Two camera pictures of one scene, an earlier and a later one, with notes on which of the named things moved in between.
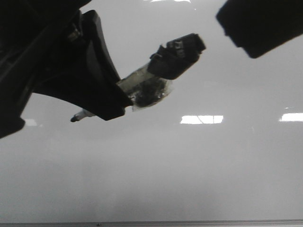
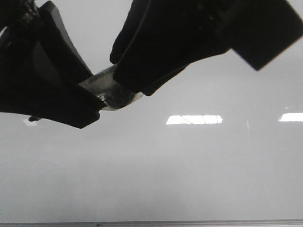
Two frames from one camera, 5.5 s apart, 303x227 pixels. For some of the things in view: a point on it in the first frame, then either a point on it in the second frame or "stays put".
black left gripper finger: x=261 y=26 → x=160 y=38
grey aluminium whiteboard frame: x=155 y=223 stays put
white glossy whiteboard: x=227 y=144 stays put
